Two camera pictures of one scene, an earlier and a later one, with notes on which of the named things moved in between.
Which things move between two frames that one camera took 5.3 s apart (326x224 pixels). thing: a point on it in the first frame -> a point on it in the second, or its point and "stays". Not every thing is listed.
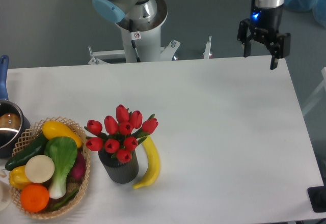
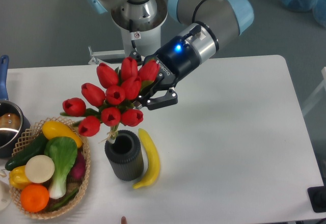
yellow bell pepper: (18, 178) stays
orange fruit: (34, 198) stays
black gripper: (265, 25) -> (177, 62)
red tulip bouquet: (121, 136) -> (111, 103)
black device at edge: (317, 196) stays
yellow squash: (52, 129) stays
